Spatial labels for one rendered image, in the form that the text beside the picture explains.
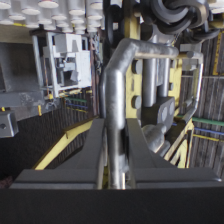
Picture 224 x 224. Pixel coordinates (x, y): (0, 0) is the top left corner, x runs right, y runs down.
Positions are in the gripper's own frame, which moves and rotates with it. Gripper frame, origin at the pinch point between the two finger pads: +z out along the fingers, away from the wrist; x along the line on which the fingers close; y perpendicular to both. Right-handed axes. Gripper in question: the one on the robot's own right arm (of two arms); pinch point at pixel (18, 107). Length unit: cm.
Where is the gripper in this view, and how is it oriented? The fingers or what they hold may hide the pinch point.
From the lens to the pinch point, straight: 27.0
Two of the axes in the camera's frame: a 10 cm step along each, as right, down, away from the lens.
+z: 9.9, -0.7, 1.4
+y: -0.3, -9.5, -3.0
